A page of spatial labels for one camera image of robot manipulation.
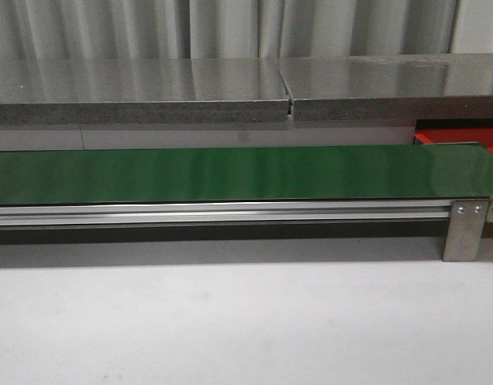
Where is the green conveyor belt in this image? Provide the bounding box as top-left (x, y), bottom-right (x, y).
top-left (0, 144), bottom-right (493, 206)

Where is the right grey stone slab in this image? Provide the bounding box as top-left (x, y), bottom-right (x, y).
top-left (278, 54), bottom-right (493, 121)

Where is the grey stone slab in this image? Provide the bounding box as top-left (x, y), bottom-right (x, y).
top-left (278, 54), bottom-right (493, 121)
top-left (0, 59), bottom-right (289, 125)

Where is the left grey stone slab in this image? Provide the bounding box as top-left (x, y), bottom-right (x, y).
top-left (0, 59), bottom-right (289, 125)

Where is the red plastic tray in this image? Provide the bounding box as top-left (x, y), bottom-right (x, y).
top-left (414, 128), bottom-right (493, 153)

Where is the grey pleated curtain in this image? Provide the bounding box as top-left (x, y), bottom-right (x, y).
top-left (0, 1), bottom-right (459, 59)

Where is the aluminium conveyor side rail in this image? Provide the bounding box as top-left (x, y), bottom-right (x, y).
top-left (0, 199), bottom-right (452, 227)

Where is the steel conveyor support bracket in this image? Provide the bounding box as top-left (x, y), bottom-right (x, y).
top-left (442, 199), bottom-right (489, 262)

